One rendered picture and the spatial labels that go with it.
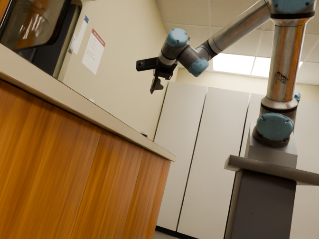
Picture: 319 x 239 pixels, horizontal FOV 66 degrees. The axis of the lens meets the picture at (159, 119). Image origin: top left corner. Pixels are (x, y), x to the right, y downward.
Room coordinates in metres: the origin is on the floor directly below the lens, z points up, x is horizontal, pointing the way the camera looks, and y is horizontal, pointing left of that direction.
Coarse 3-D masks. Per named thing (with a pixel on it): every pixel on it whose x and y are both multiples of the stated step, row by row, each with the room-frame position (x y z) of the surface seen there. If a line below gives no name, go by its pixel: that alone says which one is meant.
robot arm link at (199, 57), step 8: (184, 48) 0.85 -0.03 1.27; (192, 48) 0.86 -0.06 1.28; (200, 48) 0.90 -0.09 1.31; (184, 56) 0.86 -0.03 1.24; (192, 56) 0.85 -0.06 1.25; (200, 56) 0.86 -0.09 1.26; (208, 56) 0.91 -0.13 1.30; (184, 64) 0.88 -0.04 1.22; (192, 64) 0.86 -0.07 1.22; (200, 64) 0.85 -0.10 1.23; (208, 64) 0.87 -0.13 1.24; (192, 72) 0.88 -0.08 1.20; (200, 72) 0.87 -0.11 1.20
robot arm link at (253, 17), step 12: (264, 0) 0.72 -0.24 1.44; (252, 12) 0.76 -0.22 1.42; (264, 12) 0.74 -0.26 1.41; (228, 24) 0.84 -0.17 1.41; (240, 24) 0.80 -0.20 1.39; (252, 24) 0.78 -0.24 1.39; (216, 36) 0.87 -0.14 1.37; (228, 36) 0.84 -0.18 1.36; (240, 36) 0.83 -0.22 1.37; (204, 48) 0.90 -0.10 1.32; (216, 48) 0.90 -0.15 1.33
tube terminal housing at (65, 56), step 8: (72, 0) 0.88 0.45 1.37; (80, 0) 0.87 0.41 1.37; (88, 0) 0.91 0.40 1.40; (80, 8) 0.92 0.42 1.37; (80, 16) 0.89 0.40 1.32; (72, 24) 0.90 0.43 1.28; (80, 24) 0.91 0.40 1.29; (72, 32) 0.92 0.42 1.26; (64, 48) 0.91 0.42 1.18; (64, 56) 0.92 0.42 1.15; (56, 64) 0.90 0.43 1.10; (64, 64) 0.90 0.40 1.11; (56, 72) 0.91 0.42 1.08; (64, 72) 0.91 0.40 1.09
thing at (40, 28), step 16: (16, 0) 0.58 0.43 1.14; (32, 0) 0.51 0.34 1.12; (48, 0) 0.46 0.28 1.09; (64, 0) 0.42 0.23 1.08; (16, 16) 0.55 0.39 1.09; (32, 16) 0.49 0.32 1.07; (48, 16) 0.45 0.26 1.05; (0, 32) 0.59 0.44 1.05; (16, 32) 0.53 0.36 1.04; (32, 32) 0.47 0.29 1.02; (48, 32) 0.43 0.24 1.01; (16, 48) 0.50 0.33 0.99; (32, 48) 0.47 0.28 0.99
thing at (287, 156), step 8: (248, 136) 1.11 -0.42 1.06; (248, 144) 1.06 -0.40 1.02; (256, 144) 1.02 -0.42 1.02; (288, 144) 1.02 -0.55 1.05; (248, 152) 1.01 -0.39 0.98; (256, 152) 1.01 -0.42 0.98; (264, 152) 1.00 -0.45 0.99; (272, 152) 0.99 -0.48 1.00; (280, 152) 0.98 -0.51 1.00; (288, 152) 0.98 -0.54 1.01; (296, 152) 0.98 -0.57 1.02; (264, 160) 1.00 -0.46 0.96; (272, 160) 0.99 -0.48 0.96; (280, 160) 0.98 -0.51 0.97; (288, 160) 0.98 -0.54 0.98; (296, 160) 0.97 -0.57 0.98
